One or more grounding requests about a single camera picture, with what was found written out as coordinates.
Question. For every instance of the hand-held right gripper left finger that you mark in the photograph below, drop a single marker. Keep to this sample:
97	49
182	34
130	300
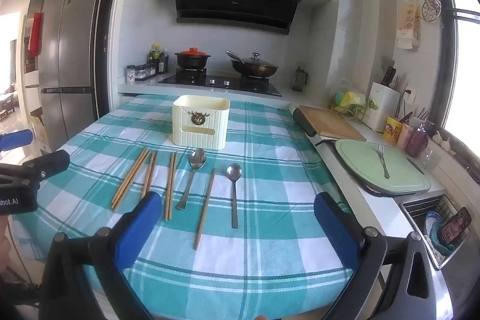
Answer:
138	230

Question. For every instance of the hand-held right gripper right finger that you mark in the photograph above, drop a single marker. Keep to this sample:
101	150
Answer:
333	226

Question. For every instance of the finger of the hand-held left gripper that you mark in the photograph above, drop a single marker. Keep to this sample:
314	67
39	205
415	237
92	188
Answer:
17	139
52	160

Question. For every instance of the cream ribbed utensil holder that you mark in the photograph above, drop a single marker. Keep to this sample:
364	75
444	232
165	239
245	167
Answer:
210	132

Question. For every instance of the cardboard box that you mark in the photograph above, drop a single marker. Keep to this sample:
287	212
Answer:
40	132

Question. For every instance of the pale green electric pan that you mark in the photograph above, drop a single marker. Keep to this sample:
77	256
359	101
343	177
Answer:
360	162

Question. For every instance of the teal plaid tablecloth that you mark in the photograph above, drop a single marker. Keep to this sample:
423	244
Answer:
262	192

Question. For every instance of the steel fork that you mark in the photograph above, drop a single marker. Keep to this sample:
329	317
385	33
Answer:
383	162

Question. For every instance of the steel sink drain rack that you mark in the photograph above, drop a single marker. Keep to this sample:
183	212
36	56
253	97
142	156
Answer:
416	207

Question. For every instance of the blue and white bowl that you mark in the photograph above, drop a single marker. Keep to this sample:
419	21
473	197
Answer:
433	220

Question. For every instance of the wooden cutting board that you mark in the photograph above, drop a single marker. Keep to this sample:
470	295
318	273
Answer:
330	123

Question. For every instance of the black rolled mat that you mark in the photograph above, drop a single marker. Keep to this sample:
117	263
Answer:
304	123

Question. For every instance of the teal dish cloth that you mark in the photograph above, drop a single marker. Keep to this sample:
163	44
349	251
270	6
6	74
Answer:
440	245

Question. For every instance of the yellow printed cup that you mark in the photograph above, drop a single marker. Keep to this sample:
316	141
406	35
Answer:
392	130

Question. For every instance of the pink cup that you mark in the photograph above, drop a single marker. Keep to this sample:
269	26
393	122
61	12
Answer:
404	138

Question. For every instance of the silver refrigerator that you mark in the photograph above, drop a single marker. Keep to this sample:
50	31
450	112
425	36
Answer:
75	42

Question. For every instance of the white-labelled spice jar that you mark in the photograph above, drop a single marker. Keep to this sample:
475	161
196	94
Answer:
130	73

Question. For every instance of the purple glass jar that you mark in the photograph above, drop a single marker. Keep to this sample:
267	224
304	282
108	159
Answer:
417	143

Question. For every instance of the clear drinking glass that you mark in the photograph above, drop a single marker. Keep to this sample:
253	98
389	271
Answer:
431	160

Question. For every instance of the yellow green plastic bags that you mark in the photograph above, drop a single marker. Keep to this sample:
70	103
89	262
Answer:
350	98

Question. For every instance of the white knife block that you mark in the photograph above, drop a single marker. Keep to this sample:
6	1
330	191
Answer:
382	106

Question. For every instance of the garlic bulbs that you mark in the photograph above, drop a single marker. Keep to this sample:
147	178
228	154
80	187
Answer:
441	145

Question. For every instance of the small dark sauce bottle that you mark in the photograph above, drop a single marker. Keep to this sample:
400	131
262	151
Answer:
150	58

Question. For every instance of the dark soy sauce bottle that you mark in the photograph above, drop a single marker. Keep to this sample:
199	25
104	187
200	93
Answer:
163	62

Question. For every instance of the yellow-capped sauce bottle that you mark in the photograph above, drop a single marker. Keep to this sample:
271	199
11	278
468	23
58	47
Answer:
155	52

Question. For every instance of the dark glass pitcher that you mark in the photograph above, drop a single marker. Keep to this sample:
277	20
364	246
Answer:
299	80

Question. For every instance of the black gas cooktop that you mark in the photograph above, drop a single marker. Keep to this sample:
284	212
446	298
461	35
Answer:
225	82

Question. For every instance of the black clay pot, red lid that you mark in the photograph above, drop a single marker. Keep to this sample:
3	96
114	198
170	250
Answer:
192	59

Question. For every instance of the dark wok with glass lid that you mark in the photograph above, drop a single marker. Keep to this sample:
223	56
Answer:
255	67

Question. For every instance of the metal ladle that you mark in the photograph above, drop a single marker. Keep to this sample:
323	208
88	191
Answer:
232	55

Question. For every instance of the hanging printed food packet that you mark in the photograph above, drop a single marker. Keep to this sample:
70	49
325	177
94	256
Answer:
408	24

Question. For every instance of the black range hood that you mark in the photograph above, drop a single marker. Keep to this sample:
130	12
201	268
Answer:
232	5

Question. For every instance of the red wall hanging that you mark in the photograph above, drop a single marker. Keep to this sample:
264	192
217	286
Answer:
35	35

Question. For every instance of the white wall socket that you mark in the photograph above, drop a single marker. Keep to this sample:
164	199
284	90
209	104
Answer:
410	97

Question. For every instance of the window with dark frame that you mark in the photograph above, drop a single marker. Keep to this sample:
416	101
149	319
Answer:
467	16

